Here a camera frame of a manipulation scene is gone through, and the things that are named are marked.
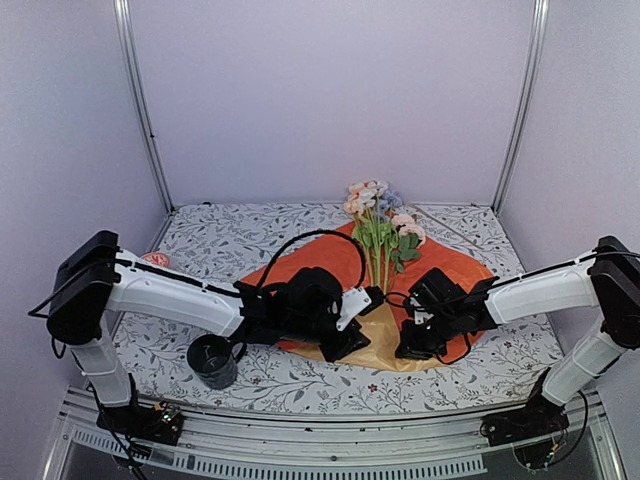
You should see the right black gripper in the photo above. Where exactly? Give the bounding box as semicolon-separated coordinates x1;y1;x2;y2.
396;308;459;360

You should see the pink rose fake stem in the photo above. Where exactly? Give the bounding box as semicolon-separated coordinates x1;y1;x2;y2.
389;214;427;274

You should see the tan raffia ribbon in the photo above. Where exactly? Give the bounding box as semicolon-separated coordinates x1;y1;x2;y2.
406;202;478;248

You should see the blue fake flower stem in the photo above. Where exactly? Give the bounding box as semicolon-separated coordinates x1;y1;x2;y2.
377;189;404;226

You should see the cream rose fake stem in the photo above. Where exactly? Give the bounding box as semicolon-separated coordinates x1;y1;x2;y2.
343;180;396;292

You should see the orange fake flower stem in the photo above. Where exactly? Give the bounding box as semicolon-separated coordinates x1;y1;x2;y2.
343;180;389;291

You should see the yellow wrapping paper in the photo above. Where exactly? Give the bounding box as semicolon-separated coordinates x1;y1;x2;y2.
280;304;442;373

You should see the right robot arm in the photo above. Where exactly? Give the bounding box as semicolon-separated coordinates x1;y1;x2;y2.
396;236;639;436

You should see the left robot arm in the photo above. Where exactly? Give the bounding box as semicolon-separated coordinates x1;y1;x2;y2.
28;230;378;434

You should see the green leafy fake stem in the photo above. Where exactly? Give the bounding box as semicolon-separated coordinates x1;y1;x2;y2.
352;216;400;293

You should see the black mug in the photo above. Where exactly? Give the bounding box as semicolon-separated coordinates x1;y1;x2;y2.
186;334;247;390

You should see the floral patterned tablecloth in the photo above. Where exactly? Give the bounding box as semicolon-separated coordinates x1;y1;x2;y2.
114;204;562;416

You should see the red white patterned bowl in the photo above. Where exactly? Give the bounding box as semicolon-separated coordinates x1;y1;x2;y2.
142;252;170;268

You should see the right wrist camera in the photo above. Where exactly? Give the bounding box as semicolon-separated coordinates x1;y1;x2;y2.
403;268;467;325

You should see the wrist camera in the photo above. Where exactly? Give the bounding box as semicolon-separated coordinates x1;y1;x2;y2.
403;268;467;325
285;267;384;337

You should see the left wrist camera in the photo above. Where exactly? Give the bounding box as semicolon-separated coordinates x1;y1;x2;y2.
285;267;384;337

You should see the black camera cable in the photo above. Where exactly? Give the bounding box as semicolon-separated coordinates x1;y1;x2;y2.
257;228;369;301

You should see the front aluminium rail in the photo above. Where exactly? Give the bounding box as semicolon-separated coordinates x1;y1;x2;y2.
39;379;635;479

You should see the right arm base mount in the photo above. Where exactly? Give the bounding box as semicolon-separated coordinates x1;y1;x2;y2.
479;373;589;472

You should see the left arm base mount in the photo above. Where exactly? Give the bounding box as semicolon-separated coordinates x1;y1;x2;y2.
94;376;184;446

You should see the right metal frame post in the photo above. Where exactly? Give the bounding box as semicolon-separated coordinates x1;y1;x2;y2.
491;0;550;217

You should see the metal frame post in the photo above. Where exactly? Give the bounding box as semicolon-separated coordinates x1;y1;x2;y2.
491;0;550;217
113;0;175;214

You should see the left metal frame post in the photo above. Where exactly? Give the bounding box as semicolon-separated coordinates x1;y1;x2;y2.
113;0;175;214

